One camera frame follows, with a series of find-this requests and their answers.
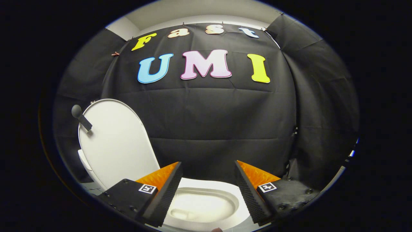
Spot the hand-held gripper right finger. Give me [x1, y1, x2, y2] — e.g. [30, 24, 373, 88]
[234, 160, 321, 226]

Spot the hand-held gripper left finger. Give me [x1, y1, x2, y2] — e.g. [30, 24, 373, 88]
[98, 161, 183, 228]

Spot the white toilet lid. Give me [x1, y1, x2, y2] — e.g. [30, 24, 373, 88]
[78, 99, 161, 190]

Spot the white toilet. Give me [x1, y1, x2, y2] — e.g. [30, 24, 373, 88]
[77, 149, 240, 226]

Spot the white toilet seat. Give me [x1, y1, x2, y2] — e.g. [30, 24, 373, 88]
[164, 178, 252, 232]

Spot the black backdrop cloth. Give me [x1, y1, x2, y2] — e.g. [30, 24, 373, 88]
[53, 14, 359, 190]

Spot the grey panel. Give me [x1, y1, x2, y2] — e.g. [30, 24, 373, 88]
[320, 166, 348, 194]

